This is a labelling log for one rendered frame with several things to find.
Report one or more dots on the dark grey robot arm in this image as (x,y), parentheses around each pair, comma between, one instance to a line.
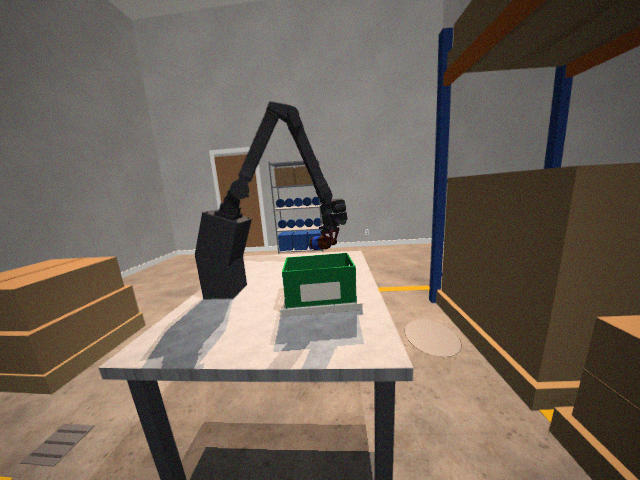
(239,189)

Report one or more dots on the brown glass bottle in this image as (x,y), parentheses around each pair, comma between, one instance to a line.
(320,243)

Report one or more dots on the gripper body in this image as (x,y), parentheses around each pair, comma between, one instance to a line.
(328,228)

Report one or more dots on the green divided crate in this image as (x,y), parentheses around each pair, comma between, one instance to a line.
(319,280)

